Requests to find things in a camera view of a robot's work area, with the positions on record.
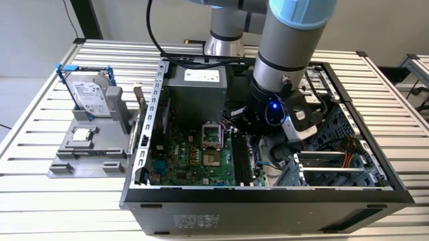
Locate black RAM slot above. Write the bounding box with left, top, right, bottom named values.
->
left=231, top=132, right=241, bottom=184
left=239, top=135, right=250, bottom=185
left=235, top=134, right=245, bottom=184

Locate metal socket cover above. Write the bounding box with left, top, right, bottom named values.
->
left=201, top=122, right=225, bottom=151

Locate grey power supply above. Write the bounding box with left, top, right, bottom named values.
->
left=163, top=64, right=229, bottom=126

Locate CPU socket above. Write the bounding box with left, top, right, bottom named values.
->
left=202, top=150, right=223, bottom=167

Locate metal disk bay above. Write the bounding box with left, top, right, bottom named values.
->
left=278, top=150, right=386, bottom=188

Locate green motherboard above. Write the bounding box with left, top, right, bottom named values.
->
left=149, top=123, right=269, bottom=187

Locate black PC case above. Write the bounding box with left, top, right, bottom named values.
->
left=119, top=52, right=416, bottom=236

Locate grey parts rack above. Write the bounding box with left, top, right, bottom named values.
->
left=47, top=86, right=142, bottom=179

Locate hard disk in blue carrier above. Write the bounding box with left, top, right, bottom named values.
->
left=55, top=64, right=116, bottom=121

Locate neighbouring metal table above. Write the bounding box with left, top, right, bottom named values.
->
left=398, top=53, right=429, bottom=87

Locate silver CPU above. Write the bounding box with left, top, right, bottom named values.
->
left=72, top=128, right=92, bottom=141

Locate locking lever wire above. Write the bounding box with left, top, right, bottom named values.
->
left=218, top=119, right=226, bottom=151

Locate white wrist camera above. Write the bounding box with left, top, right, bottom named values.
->
left=281, top=110, right=318, bottom=142

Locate coloured power wire bundle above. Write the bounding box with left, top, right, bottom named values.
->
left=340, top=137, right=358, bottom=174

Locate thick black cable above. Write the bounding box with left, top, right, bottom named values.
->
left=146, top=0, right=255, bottom=70

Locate black frame post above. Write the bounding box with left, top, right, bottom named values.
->
left=72, top=0, right=103, bottom=43

